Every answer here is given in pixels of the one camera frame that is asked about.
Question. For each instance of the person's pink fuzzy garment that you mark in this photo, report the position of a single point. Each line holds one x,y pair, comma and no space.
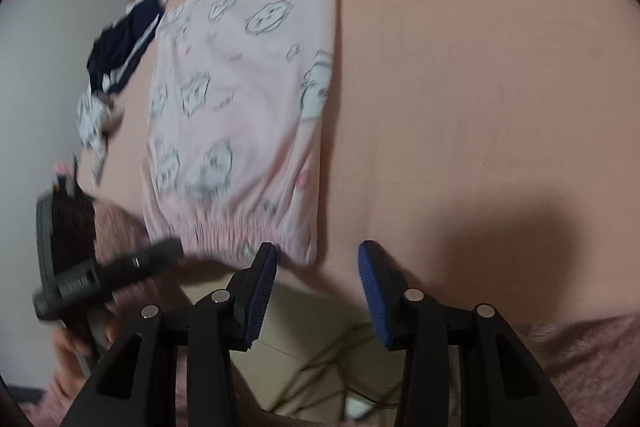
590,367

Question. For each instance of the pink bed sheet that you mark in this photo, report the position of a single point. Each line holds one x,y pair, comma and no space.
475,82

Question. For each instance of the pink printed pants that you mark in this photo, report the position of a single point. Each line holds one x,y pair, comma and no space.
240,82

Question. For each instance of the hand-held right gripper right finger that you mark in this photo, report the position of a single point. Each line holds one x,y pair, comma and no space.
372,297

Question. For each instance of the person's left hand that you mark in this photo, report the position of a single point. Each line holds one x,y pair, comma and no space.
67,352

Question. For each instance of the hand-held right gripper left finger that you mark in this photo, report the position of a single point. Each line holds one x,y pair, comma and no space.
262,297

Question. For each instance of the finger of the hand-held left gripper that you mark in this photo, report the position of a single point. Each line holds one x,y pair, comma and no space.
145,259

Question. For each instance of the white power adapter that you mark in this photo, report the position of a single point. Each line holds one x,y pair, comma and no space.
357,408

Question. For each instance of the white dark-patterned garment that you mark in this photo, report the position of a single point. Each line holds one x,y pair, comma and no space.
92,127

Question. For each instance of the navy white-striped garment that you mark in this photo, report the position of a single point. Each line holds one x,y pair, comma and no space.
125,42

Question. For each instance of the person's left forearm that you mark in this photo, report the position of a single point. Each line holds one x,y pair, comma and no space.
55,407

